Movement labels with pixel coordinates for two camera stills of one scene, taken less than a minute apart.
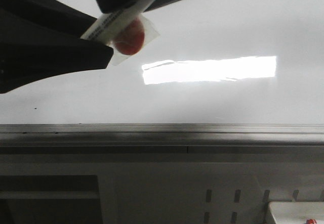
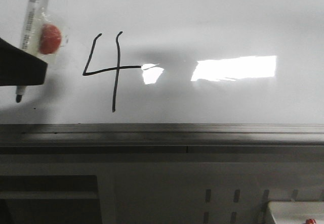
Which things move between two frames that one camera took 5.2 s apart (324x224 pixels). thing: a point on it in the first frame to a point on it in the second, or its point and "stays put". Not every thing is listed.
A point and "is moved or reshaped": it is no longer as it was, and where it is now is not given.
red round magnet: [129, 39] is moved or reshaped
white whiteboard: [254, 56] stays put
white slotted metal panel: [203, 192] stays put
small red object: [311, 221] stays put
